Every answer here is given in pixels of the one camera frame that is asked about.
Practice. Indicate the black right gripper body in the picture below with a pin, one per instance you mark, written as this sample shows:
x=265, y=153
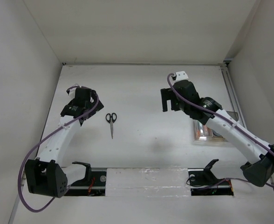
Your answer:
x=177, y=104

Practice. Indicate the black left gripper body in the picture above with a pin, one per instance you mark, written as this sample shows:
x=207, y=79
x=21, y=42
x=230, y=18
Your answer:
x=90, y=105

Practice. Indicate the black handled scissors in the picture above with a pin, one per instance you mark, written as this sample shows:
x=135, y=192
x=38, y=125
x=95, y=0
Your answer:
x=111, y=118

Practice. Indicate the orange highlighter grey cap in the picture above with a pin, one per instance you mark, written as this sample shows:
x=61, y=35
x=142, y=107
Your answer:
x=197, y=130

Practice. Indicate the pink highlighter yellow cap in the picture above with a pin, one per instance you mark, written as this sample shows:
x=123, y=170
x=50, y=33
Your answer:
x=206, y=131

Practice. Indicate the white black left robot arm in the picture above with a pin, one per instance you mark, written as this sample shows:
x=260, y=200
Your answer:
x=45, y=174

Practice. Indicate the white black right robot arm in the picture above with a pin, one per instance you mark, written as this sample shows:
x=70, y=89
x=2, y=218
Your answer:
x=259, y=153

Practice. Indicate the clear plastic tray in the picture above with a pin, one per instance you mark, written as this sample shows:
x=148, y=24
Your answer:
x=202, y=138

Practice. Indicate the wooden tray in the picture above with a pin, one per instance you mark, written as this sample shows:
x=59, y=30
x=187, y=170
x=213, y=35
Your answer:
x=215, y=139

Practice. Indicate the smoked grey plastic tray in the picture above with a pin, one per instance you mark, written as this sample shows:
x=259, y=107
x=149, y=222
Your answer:
x=234, y=115

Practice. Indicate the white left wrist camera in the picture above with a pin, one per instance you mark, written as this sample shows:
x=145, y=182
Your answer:
x=71, y=90

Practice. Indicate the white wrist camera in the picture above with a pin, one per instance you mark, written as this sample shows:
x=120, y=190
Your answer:
x=180, y=76
x=71, y=90

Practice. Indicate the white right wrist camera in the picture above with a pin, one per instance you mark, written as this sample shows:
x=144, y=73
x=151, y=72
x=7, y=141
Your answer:
x=180, y=76

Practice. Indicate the aluminium side rail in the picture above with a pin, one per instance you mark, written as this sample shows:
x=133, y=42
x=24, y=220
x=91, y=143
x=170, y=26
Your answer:
x=232, y=94

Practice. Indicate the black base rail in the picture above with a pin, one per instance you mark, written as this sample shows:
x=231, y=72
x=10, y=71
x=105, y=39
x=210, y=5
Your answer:
x=202, y=182

